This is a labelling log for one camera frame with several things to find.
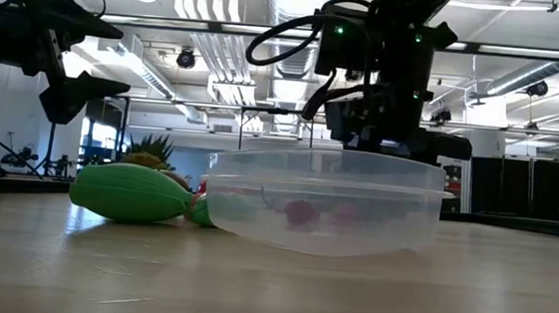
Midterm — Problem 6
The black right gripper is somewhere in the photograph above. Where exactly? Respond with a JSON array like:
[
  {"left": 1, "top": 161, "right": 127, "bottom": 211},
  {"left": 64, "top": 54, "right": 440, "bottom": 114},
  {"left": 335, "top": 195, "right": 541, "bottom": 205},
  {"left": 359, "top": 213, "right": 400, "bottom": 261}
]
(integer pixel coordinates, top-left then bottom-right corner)
[{"left": 322, "top": 10, "right": 484, "bottom": 167}]

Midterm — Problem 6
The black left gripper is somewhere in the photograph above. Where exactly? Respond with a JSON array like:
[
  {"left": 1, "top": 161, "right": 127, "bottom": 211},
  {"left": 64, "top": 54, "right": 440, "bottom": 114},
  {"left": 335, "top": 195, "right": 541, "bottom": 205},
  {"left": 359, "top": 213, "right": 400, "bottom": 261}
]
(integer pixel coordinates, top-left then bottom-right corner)
[{"left": 0, "top": 0, "right": 138, "bottom": 131}]

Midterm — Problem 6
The green corn husk toy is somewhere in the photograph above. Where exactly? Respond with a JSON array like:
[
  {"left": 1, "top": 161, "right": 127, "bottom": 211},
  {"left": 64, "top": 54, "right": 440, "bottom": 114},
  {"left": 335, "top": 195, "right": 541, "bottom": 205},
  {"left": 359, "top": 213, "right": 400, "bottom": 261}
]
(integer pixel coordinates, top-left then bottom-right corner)
[{"left": 67, "top": 158, "right": 197, "bottom": 229}]

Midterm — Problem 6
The brown kiwi toy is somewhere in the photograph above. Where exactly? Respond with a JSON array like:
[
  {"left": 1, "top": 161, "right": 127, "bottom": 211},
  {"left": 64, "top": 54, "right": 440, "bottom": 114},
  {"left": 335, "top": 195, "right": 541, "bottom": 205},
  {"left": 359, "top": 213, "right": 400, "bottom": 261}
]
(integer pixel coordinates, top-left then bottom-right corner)
[{"left": 160, "top": 169, "right": 192, "bottom": 191}]

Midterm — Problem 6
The pink peach toy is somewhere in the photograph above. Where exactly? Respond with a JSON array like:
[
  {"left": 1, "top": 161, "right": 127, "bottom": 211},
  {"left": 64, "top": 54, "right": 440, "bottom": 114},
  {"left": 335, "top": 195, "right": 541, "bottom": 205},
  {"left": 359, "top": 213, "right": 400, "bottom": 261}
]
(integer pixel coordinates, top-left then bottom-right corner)
[
  {"left": 326, "top": 199, "right": 363, "bottom": 230},
  {"left": 182, "top": 191, "right": 202, "bottom": 222}
]

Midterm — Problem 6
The green cucumber toy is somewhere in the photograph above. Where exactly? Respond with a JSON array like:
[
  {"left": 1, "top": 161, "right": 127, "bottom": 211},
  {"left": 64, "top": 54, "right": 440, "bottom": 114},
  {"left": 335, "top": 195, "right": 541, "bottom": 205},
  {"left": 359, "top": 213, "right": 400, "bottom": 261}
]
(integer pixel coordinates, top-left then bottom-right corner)
[{"left": 187, "top": 192, "right": 220, "bottom": 229}]

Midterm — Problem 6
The clear plastic tupperware container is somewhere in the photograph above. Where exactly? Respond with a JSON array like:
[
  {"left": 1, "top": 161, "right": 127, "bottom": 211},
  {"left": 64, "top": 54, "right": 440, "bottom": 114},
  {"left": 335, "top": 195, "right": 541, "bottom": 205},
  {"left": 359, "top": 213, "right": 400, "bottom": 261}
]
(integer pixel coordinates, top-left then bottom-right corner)
[{"left": 200, "top": 138, "right": 458, "bottom": 267}]

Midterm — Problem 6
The black partition cabinet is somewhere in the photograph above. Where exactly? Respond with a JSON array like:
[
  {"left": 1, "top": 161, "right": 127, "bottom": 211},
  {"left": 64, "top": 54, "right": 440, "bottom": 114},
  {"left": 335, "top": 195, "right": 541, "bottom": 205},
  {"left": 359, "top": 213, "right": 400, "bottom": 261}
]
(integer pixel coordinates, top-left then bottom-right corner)
[{"left": 467, "top": 145, "right": 559, "bottom": 222}]

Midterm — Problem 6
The black ceiling spotlight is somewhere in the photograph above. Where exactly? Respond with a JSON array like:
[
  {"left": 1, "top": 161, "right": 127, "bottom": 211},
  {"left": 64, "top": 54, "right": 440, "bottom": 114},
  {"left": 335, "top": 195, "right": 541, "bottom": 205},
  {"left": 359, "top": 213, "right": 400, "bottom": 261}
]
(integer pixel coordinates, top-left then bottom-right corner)
[
  {"left": 174, "top": 47, "right": 198, "bottom": 71},
  {"left": 524, "top": 78, "right": 550, "bottom": 100}
]

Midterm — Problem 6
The potted succulent plant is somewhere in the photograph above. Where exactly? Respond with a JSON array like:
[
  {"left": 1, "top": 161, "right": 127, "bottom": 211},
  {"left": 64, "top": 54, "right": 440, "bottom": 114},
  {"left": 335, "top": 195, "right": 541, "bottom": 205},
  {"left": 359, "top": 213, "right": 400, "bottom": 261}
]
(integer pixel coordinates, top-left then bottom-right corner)
[{"left": 121, "top": 132, "right": 178, "bottom": 172}]

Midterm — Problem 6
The red cherry pair toy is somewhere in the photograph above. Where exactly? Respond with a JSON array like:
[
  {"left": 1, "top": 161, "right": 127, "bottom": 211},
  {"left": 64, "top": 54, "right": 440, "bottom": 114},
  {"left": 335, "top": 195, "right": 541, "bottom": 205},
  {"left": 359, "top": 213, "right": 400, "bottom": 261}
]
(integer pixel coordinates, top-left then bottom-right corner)
[{"left": 256, "top": 184, "right": 323, "bottom": 230}]

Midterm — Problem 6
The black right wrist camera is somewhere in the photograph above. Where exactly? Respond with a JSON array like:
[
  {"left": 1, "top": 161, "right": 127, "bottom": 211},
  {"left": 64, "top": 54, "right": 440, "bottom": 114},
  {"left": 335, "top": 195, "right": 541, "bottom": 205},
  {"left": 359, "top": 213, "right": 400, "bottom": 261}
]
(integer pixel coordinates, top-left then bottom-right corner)
[{"left": 314, "top": 13, "right": 375, "bottom": 81}]

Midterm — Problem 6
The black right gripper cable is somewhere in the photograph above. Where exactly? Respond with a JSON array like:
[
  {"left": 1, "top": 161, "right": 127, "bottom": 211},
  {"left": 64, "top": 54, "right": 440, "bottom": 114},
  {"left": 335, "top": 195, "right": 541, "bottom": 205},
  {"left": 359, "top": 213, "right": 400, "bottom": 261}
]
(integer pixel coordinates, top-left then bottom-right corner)
[{"left": 240, "top": 0, "right": 378, "bottom": 128}]

